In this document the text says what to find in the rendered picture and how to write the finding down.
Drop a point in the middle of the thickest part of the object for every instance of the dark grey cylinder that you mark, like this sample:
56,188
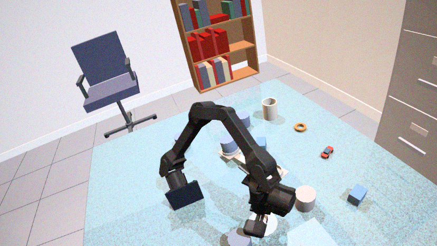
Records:
228,144

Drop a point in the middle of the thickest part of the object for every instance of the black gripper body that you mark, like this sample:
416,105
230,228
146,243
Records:
255,227

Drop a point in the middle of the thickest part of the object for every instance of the red toy car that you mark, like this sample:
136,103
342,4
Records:
327,152

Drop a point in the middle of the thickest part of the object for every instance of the orange ring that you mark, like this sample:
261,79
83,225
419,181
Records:
302,125

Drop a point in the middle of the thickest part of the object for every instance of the pale pink cylinder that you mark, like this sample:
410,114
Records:
305,198

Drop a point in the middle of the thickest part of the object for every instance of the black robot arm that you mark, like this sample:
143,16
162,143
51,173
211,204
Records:
258,161

